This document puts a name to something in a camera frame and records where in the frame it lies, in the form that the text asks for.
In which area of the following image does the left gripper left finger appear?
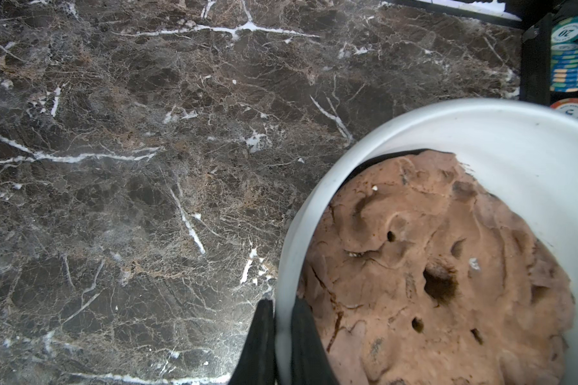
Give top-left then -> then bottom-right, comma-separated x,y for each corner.
228,299 -> 276,385

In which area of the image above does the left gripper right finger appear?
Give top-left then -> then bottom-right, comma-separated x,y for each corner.
291,298 -> 339,385

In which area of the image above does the white ribbed ceramic pot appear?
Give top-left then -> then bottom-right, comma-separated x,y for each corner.
276,99 -> 578,384

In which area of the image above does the brown mud in pot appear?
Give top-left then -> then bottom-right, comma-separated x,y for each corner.
297,151 -> 575,384

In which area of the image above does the black open poker chip case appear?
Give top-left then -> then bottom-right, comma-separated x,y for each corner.
520,1 -> 578,119

